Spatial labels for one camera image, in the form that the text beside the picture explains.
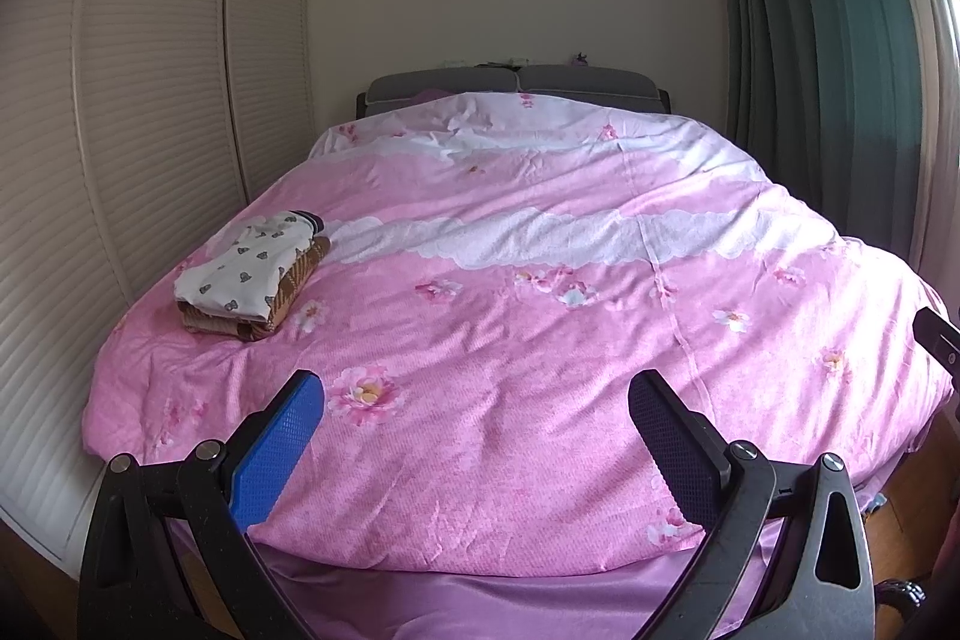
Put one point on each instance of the white printed polo shirt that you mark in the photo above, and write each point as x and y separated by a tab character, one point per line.
240	269

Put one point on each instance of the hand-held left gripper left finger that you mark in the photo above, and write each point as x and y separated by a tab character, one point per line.
274	452

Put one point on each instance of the brown folded cloth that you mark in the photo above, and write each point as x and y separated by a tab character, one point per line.
296	284

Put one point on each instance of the teal curtain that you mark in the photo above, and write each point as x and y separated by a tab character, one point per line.
810	48

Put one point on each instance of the window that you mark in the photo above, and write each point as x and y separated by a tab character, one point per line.
951	85

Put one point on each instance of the small dark item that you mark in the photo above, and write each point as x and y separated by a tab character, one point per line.
496	63

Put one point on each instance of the small purple ornament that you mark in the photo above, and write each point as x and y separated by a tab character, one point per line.
579	59

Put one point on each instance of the purple satin bed sheet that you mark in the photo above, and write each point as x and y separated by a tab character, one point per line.
480	602

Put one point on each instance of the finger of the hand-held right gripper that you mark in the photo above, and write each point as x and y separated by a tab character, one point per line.
941	336

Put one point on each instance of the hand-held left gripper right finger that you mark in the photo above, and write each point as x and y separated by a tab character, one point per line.
671	445

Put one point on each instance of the pink floral duvet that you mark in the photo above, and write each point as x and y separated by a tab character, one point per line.
525	340

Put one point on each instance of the grey padded headboard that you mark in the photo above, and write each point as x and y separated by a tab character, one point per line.
585	81

